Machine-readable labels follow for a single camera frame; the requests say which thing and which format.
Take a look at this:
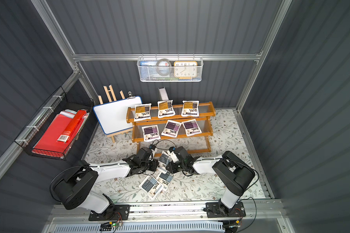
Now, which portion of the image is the blue-grey coffee bag back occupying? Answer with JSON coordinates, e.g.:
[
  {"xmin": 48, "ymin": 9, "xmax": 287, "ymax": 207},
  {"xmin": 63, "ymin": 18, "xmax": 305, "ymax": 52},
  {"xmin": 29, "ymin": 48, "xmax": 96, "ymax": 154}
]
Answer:
[{"xmin": 158, "ymin": 151, "xmax": 173, "ymax": 170}]

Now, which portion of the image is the blue-grey coffee bag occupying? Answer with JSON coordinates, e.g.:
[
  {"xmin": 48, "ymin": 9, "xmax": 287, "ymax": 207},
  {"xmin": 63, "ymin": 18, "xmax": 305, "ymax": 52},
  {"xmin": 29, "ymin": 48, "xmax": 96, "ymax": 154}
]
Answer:
[
  {"xmin": 139, "ymin": 175, "xmax": 164, "ymax": 200},
  {"xmin": 158, "ymin": 151, "xmax": 173, "ymax": 170},
  {"xmin": 157, "ymin": 171, "xmax": 174, "ymax": 192}
]

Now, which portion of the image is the blue-grey coffee bag front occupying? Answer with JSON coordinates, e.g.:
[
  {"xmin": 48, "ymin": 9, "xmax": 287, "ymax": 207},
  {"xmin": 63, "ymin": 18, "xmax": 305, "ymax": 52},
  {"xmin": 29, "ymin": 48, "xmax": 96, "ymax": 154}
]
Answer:
[{"xmin": 139, "ymin": 175, "xmax": 164, "ymax": 200}]

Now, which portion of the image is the purple coffee bag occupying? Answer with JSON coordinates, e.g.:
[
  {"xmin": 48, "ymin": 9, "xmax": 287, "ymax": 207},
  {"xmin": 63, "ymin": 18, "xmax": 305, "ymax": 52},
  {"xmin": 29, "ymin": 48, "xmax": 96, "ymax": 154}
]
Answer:
[
  {"xmin": 182, "ymin": 119, "xmax": 202, "ymax": 136},
  {"xmin": 161, "ymin": 120, "xmax": 182, "ymax": 138},
  {"xmin": 142, "ymin": 125, "xmax": 160, "ymax": 142}
]

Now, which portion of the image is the orange wooden three-tier shelf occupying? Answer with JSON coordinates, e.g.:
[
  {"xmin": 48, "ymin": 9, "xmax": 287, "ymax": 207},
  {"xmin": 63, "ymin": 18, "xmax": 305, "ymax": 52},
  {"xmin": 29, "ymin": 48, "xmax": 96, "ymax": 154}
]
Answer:
[{"xmin": 126, "ymin": 102, "xmax": 216, "ymax": 153}]

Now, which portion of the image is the yellow coffee bag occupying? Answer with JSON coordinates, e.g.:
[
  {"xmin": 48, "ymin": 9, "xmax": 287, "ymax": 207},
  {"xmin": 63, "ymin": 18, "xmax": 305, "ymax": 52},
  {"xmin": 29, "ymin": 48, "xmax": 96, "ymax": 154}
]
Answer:
[
  {"xmin": 157, "ymin": 100, "xmax": 175, "ymax": 118},
  {"xmin": 134, "ymin": 103, "xmax": 152, "ymax": 122},
  {"xmin": 181, "ymin": 101, "xmax": 199, "ymax": 117}
]

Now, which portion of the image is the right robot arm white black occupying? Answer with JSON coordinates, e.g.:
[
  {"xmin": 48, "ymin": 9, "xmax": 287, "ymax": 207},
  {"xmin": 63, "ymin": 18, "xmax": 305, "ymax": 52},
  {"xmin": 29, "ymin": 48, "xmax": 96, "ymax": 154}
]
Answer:
[{"xmin": 166, "ymin": 147, "xmax": 257, "ymax": 215}]

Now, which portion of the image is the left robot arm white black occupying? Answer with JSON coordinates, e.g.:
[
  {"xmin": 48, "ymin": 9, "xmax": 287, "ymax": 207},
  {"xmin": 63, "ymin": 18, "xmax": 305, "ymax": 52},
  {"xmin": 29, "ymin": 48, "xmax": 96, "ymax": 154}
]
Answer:
[{"xmin": 49, "ymin": 146, "xmax": 158, "ymax": 214}]

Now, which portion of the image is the wooden easel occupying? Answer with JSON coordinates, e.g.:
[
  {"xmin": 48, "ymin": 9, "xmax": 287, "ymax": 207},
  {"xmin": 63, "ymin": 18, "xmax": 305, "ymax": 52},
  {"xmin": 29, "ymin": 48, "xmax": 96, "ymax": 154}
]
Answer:
[{"xmin": 98, "ymin": 85, "xmax": 126, "ymax": 104}]

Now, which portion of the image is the red long box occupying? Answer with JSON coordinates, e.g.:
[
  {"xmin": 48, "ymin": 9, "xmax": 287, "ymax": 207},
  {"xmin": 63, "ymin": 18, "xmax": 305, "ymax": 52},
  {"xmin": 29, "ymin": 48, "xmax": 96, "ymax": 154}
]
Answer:
[{"xmin": 57, "ymin": 109, "xmax": 87, "ymax": 143}]

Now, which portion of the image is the red folder stack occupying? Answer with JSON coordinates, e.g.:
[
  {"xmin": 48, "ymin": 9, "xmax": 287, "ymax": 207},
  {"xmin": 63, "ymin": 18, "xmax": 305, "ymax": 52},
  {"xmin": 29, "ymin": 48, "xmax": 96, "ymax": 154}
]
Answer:
[{"xmin": 32, "ymin": 109, "xmax": 89, "ymax": 159}]

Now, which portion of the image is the yellow square clock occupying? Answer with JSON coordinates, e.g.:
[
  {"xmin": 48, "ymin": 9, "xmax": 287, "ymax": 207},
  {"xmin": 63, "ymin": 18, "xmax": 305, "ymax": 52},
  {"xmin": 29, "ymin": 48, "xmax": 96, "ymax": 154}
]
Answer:
[{"xmin": 174, "ymin": 61, "xmax": 198, "ymax": 79}]

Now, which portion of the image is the round tape roll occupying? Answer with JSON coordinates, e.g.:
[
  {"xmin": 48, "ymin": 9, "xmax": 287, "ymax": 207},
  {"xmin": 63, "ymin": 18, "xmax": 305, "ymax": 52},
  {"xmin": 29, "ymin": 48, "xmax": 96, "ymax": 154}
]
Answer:
[{"xmin": 156, "ymin": 58, "xmax": 172, "ymax": 77}]

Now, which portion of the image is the blue box in basket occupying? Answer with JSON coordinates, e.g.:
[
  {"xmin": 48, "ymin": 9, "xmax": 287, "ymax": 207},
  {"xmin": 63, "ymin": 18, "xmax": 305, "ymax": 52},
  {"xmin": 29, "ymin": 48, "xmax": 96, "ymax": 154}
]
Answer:
[{"xmin": 139, "ymin": 61, "xmax": 157, "ymax": 68}]

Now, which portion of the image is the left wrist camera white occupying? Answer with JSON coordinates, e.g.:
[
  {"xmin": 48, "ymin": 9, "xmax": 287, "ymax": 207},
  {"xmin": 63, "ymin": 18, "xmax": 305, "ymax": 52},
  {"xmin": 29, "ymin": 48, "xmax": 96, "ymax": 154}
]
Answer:
[{"xmin": 148, "ymin": 147, "xmax": 157, "ymax": 160}]

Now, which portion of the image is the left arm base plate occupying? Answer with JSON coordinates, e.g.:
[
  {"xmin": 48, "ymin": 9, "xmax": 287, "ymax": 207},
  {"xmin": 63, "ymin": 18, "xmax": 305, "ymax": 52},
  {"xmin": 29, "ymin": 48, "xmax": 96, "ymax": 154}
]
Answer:
[{"xmin": 88, "ymin": 204, "xmax": 130, "ymax": 222}]

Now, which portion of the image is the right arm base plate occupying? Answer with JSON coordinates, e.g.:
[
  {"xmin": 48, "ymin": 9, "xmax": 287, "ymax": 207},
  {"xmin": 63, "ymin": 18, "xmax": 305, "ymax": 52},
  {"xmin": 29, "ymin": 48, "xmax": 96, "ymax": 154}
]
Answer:
[{"xmin": 203, "ymin": 202, "xmax": 246, "ymax": 218}]

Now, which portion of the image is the white whiteboard blue frame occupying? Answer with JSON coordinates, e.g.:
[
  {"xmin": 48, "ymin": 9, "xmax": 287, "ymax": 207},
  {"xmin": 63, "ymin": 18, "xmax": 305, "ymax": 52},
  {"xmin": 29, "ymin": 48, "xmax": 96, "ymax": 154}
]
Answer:
[{"xmin": 93, "ymin": 96, "xmax": 143, "ymax": 135}]

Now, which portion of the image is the white wire wall basket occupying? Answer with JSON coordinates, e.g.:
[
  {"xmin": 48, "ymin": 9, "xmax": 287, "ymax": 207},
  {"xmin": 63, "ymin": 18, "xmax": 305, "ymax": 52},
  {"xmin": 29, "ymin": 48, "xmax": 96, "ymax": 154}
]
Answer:
[{"xmin": 137, "ymin": 56, "xmax": 204, "ymax": 83}]

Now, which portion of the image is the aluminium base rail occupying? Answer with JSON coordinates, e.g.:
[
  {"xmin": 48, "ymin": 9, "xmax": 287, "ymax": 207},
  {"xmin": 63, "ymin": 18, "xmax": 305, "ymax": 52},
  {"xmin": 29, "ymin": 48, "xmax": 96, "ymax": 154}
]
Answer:
[{"xmin": 46, "ymin": 199, "xmax": 288, "ymax": 224}]

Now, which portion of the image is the black wire side basket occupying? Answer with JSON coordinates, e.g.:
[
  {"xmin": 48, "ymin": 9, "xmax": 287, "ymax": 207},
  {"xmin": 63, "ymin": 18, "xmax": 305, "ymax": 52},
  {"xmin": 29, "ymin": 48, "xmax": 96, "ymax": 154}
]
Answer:
[{"xmin": 15, "ymin": 88, "xmax": 97, "ymax": 162}]

